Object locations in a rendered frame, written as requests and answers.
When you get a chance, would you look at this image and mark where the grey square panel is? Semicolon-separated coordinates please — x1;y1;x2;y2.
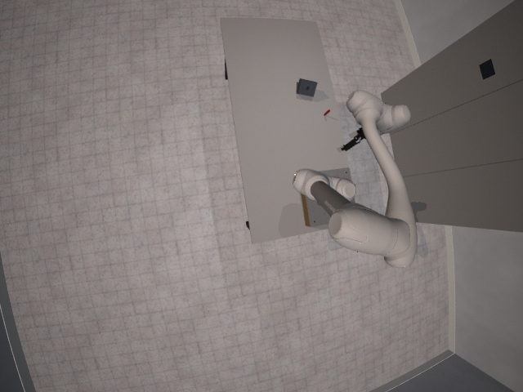
297;78;317;97

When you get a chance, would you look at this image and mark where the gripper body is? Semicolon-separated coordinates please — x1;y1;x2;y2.
356;128;365;140

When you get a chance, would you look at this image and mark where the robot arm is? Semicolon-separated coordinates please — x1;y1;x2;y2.
293;90;418;267

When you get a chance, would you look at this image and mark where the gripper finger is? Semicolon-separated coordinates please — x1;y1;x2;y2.
337;133;361;153
349;128;361;138

